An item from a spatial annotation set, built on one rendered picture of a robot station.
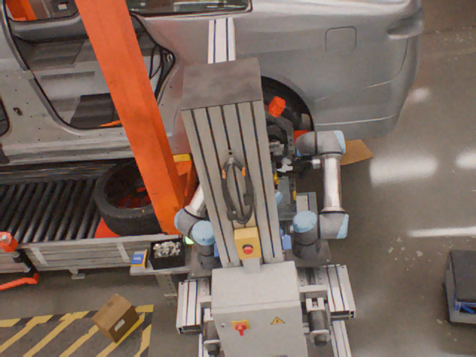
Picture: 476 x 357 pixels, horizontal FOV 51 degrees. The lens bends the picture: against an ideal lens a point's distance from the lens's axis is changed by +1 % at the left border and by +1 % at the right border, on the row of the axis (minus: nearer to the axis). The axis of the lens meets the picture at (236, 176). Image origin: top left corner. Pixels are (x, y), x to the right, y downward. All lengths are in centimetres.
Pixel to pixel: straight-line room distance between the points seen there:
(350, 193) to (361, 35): 151
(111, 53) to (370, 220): 228
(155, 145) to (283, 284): 110
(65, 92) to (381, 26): 251
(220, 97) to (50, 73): 295
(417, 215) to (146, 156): 208
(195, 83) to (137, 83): 87
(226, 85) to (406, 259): 234
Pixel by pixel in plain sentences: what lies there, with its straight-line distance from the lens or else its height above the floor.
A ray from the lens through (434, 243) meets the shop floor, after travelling 374.
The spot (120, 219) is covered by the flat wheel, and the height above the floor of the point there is 48.
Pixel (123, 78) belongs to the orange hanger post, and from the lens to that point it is 246.
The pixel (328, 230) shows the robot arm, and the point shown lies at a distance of 243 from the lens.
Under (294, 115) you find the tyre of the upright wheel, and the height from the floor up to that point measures 100.
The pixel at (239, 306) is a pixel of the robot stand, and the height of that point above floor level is 123.
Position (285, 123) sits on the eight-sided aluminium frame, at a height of 100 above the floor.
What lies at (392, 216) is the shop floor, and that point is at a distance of 386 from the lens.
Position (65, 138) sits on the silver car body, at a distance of 355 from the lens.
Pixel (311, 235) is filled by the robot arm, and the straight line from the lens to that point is 244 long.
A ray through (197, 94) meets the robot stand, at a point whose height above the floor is 203.
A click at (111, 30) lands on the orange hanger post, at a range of 234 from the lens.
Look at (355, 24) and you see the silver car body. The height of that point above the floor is 156.
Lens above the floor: 288
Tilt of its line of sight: 43 degrees down
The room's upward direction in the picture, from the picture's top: 11 degrees counter-clockwise
